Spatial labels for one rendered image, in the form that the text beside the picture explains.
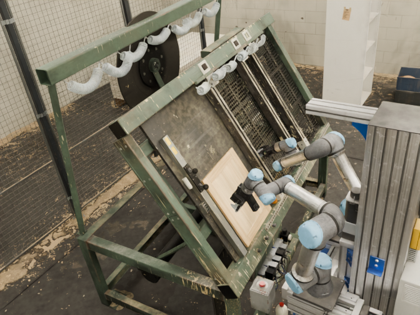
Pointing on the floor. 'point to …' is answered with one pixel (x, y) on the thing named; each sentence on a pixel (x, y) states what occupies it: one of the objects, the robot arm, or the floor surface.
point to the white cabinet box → (350, 49)
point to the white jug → (281, 309)
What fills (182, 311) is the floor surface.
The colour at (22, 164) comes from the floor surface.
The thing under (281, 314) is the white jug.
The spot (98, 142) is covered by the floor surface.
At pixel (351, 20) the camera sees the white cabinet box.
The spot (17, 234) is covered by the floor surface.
